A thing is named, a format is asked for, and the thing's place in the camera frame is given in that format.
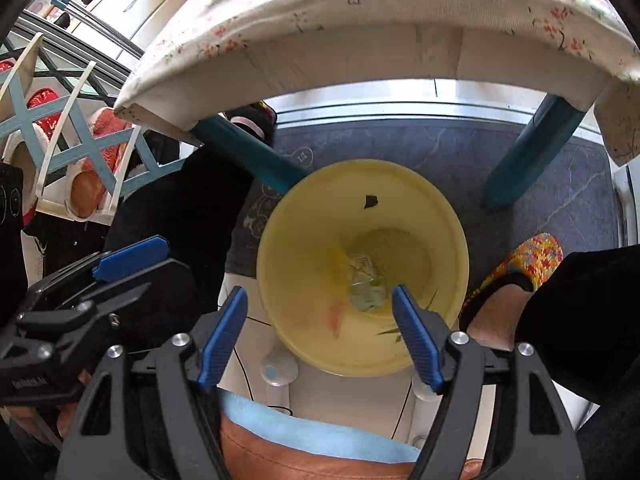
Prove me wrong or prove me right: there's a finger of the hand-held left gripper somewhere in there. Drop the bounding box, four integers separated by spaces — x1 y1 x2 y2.
27 236 170 307
15 280 156 356

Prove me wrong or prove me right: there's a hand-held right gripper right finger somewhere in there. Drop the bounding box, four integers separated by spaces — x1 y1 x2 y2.
391 285 587 480

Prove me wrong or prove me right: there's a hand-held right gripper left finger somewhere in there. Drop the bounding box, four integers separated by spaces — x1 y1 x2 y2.
55 286 249 480

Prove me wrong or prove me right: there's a yellow plastic bin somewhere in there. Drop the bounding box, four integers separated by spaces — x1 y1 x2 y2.
256 159 470 378

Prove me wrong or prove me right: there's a white plastic device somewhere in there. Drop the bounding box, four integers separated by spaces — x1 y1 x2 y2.
260 347 301 413

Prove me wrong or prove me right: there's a person's left leg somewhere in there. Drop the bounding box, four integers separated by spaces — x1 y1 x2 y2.
102 132 261 356

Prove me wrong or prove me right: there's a person's leg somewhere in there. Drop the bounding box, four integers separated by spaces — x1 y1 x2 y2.
467 245 640 480
102 132 261 356

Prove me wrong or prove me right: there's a crumpled paper wad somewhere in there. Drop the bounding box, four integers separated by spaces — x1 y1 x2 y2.
345 252 389 313

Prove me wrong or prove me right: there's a white blue shoe rack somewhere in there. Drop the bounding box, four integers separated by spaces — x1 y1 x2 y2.
0 32 151 226

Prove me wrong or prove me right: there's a red slipper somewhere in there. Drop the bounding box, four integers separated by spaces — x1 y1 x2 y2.
70 107 134 219
27 89 63 126

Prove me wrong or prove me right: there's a light blue cloth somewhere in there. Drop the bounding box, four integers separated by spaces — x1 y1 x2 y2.
220 389 422 464

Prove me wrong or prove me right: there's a colourful crochet slipper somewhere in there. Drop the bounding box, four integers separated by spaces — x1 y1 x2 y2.
460 232 565 331

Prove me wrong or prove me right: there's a beige slipper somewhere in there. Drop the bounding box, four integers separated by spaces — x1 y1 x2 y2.
2 132 48 202

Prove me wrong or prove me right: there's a brown leather stool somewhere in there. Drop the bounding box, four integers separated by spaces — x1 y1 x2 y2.
220 412 483 480

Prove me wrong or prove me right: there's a person's right leg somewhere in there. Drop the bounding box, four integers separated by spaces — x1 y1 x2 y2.
467 245 640 480

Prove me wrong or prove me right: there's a black pink slipper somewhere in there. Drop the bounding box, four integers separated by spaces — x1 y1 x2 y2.
225 101 279 147

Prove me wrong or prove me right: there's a dark grey floor mat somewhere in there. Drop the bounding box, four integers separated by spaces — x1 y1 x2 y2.
225 120 621 281

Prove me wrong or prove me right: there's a teal wooden table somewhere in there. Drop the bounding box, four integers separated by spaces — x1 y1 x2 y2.
189 92 592 212

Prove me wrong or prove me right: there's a white drawer cabinet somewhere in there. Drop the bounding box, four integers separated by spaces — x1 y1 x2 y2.
65 0 211 72

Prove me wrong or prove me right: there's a table with floral tablecloth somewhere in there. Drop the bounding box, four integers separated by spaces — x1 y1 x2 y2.
114 0 640 167

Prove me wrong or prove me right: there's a black cable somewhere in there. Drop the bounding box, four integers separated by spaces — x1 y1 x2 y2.
231 337 296 418

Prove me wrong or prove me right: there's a metal sliding door frame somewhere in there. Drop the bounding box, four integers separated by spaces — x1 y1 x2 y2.
14 9 147 63

